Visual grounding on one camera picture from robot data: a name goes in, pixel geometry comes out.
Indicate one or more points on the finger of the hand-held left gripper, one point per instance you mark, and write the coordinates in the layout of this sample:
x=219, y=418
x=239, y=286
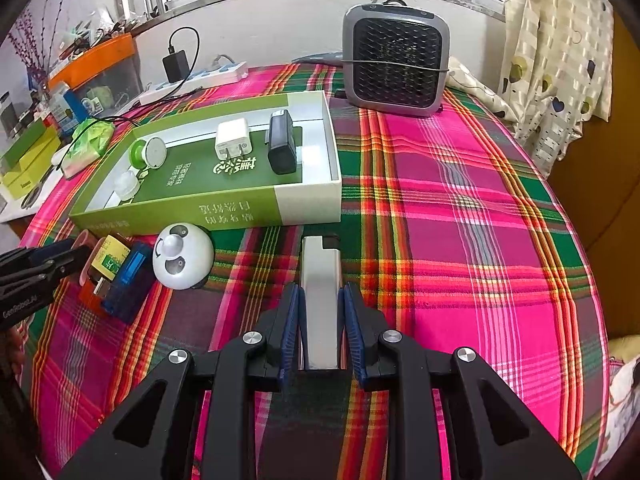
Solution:
x=65, y=265
x=50, y=251

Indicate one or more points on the cream patterned pillow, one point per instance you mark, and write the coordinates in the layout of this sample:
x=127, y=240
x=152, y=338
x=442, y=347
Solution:
x=475, y=85

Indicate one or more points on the small white round jar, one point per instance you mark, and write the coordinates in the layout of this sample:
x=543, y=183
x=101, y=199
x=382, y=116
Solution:
x=127, y=185

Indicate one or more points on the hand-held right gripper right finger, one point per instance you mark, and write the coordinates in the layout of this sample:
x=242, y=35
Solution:
x=352, y=330

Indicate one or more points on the white power strip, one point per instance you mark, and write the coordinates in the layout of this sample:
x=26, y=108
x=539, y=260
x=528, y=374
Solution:
x=200, y=77

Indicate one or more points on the grey space heater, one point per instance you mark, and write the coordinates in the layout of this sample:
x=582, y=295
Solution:
x=395, y=60

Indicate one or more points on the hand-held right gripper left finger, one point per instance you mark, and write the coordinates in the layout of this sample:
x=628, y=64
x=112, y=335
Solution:
x=292, y=330

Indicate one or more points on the green white suction knob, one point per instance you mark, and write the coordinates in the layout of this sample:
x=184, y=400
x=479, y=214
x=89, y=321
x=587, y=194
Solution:
x=152, y=152

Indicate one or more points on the white wall charger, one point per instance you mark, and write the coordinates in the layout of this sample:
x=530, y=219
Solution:
x=232, y=137

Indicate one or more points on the blue white carton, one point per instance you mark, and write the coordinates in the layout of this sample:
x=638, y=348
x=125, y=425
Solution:
x=65, y=110

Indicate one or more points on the orange lidded storage bin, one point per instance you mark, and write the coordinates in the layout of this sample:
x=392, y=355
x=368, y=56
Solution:
x=100, y=55

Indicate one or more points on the green white cardboard box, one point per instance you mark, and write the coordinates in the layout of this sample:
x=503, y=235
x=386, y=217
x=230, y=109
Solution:
x=225, y=210

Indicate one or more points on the cream patterned curtain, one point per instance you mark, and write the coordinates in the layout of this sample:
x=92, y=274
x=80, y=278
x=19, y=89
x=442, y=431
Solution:
x=550, y=35

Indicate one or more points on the scissors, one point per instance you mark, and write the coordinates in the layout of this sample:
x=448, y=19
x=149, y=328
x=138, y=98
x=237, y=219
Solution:
x=31, y=199

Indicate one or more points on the yellow cardboard box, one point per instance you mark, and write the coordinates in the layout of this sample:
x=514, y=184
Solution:
x=25, y=172

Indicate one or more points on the pink green plaid tablecloth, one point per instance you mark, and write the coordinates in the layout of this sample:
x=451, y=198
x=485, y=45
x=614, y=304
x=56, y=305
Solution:
x=475, y=210

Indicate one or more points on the black power adapter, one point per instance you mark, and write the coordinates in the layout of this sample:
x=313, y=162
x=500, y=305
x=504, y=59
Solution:
x=175, y=66

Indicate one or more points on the white computer mouse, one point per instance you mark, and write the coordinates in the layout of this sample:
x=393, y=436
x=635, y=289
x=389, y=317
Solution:
x=61, y=154

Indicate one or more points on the purple flower branches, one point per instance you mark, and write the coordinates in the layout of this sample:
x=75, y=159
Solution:
x=30, y=45

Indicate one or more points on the wooden wardrobe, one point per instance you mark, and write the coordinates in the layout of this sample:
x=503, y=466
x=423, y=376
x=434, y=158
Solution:
x=615, y=185

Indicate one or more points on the floral blanket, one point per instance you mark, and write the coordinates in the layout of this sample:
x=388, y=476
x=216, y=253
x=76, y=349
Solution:
x=625, y=400

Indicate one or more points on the brown pill bottle red cap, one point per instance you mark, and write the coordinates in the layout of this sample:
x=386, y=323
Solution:
x=107, y=260

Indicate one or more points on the silver lighter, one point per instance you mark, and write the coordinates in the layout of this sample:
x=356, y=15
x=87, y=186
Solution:
x=320, y=285

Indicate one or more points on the blue transparent case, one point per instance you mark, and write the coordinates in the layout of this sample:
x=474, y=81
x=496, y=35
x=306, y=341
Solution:
x=130, y=280

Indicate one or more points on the black rectangular device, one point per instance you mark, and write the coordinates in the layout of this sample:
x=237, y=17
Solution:
x=281, y=150

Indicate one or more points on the green tissue pack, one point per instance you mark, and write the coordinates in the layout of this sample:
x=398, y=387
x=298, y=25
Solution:
x=90, y=142

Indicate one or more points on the grey pointed object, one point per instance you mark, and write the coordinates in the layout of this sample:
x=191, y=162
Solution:
x=320, y=56

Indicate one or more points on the white panda gadget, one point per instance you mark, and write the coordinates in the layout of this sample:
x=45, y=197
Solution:
x=180, y=260

